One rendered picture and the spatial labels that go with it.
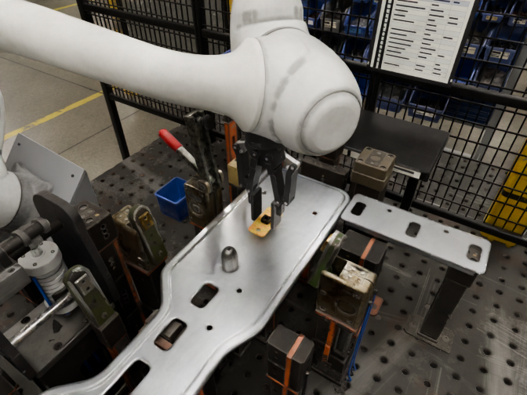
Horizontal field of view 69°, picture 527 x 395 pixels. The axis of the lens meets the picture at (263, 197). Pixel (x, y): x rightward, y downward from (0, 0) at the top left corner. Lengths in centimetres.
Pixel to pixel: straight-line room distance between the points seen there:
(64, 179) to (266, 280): 65
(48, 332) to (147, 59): 52
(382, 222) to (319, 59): 51
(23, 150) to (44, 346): 68
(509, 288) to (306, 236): 66
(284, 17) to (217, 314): 47
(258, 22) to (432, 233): 55
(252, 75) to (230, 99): 3
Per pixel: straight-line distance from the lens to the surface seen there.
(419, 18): 108
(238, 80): 41
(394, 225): 85
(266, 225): 78
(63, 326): 78
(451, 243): 85
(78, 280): 66
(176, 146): 83
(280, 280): 71
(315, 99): 38
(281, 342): 66
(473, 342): 111
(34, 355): 77
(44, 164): 121
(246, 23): 54
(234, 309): 68
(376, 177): 91
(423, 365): 103
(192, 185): 84
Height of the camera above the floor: 157
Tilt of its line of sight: 41 degrees down
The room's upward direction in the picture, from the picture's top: straight up
